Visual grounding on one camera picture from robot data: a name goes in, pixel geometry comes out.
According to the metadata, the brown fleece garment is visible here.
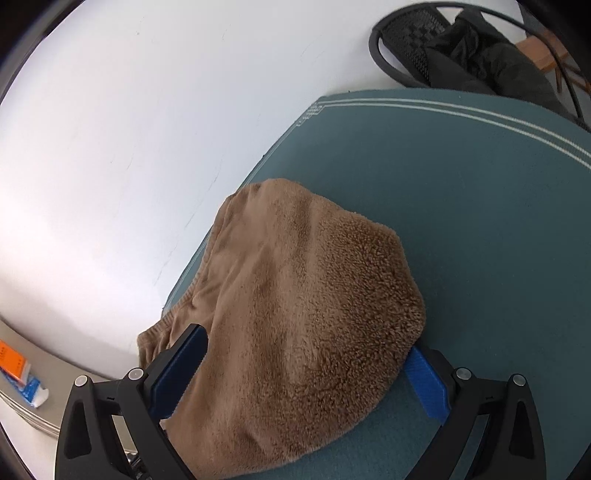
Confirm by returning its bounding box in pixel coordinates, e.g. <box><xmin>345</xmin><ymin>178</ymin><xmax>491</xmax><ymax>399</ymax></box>
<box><xmin>137</xmin><ymin>179</ymin><xmax>426</xmax><ymax>479</ymax></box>

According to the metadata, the blue white box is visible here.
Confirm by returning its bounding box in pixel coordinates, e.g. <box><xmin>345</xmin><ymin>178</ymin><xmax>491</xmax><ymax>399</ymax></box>
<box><xmin>1</xmin><ymin>371</ymin><xmax>49</xmax><ymax>409</ymax></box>

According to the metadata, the grey tall cabinet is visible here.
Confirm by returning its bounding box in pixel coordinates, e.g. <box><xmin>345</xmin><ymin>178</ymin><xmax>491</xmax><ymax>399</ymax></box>
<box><xmin>0</xmin><ymin>317</ymin><xmax>115</xmax><ymax>439</ymax></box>

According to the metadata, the orange box on cabinet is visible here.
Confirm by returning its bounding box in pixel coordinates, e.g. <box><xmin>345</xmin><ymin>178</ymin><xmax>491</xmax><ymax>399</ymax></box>
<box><xmin>0</xmin><ymin>341</ymin><xmax>31</xmax><ymax>385</ymax></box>

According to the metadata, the teal table mat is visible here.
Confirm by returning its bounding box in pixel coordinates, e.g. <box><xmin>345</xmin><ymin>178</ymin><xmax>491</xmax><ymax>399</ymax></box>
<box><xmin>247</xmin><ymin>90</ymin><xmax>590</xmax><ymax>479</ymax></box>

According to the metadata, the black jacket on chair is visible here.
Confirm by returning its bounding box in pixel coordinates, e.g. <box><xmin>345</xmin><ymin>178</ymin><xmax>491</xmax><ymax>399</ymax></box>
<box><xmin>424</xmin><ymin>9</ymin><xmax>574</xmax><ymax>120</ymax></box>

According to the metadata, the wooden bench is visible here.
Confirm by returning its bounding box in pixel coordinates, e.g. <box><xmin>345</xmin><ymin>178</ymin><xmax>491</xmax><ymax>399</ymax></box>
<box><xmin>516</xmin><ymin>36</ymin><xmax>590</xmax><ymax>94</ymax></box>

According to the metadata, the black mesh chair right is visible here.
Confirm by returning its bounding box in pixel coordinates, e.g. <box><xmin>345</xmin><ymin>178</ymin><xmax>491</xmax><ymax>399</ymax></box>
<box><xmin>369</xmin><ymin>1</ymin><xmax>590</xmax><ymax>130</ymax></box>

